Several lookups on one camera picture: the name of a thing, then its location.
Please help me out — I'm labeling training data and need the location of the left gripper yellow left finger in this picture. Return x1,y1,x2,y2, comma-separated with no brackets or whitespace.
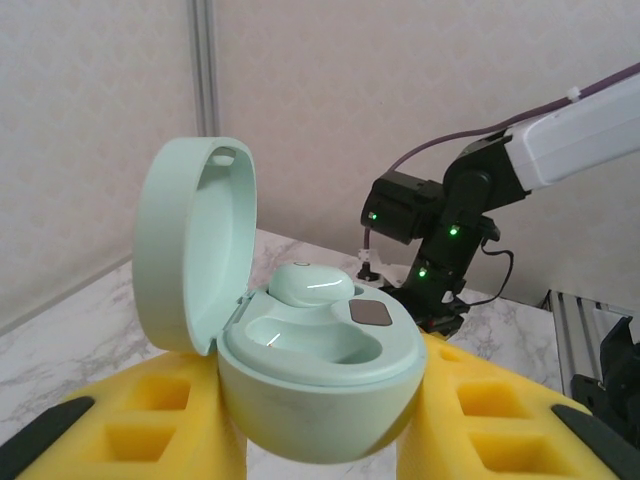
0,348,250,480

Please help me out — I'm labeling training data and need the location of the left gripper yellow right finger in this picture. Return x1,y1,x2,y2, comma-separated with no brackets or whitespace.
397,332,629,480

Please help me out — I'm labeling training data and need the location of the mint green earbud charging case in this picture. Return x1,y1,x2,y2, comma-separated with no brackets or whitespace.
131,135,430,464

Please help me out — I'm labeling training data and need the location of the mint green wireless earbud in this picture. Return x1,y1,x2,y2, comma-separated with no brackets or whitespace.
267,260,355,308

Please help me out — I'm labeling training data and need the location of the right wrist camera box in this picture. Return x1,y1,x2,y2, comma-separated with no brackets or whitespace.
355,247,407,289

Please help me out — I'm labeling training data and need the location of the right gripper black wire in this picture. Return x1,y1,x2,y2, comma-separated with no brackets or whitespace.
457,248,517,307

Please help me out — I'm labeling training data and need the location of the wide grooved aluminium rail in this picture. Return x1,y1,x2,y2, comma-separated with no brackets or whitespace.
541,288,640,401

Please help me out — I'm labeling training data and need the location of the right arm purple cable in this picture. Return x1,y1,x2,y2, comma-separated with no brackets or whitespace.
360,62,640,251

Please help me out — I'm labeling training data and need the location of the aluminium frame post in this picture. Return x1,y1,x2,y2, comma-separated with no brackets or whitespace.
192,0,221,137

